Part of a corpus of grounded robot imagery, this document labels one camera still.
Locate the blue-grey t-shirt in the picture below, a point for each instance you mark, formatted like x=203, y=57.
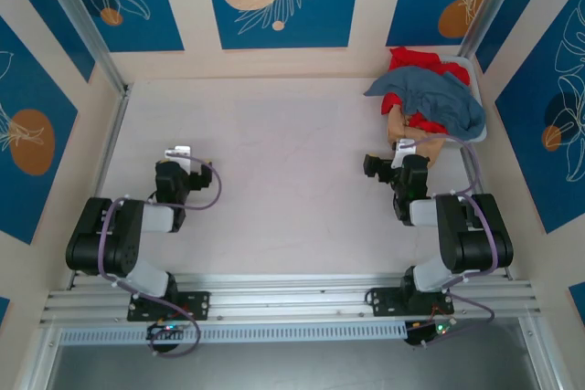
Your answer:
x=439, y=88

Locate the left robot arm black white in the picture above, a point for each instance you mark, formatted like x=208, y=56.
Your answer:
x=100, y=244

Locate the tan t-shirt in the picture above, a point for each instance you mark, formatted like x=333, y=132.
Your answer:
x=395, y=127

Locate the red t-shirt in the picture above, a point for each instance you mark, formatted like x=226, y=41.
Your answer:
x=411, y=57

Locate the white plastic basket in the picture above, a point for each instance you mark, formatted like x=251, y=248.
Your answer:
x=473, y=75

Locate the grey metal sheet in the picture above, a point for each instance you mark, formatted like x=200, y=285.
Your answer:
x=292, y=367

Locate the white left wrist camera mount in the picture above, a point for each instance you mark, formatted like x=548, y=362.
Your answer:
x=178, y=151

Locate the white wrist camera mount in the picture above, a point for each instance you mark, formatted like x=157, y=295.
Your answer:
x=178, y=151
x=404, y=149

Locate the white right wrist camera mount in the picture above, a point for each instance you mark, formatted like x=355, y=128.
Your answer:
x=404, y=149

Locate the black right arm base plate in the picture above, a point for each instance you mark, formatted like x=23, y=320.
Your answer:
x=384, y=301

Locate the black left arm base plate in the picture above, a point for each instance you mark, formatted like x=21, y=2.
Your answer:
x=198, y=305

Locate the aluminium rail frame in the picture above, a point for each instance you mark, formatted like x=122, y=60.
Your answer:
x=283, y=291

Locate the aluminium corner post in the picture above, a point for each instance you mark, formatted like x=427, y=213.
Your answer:
x=489, y=2
x=77, y=11

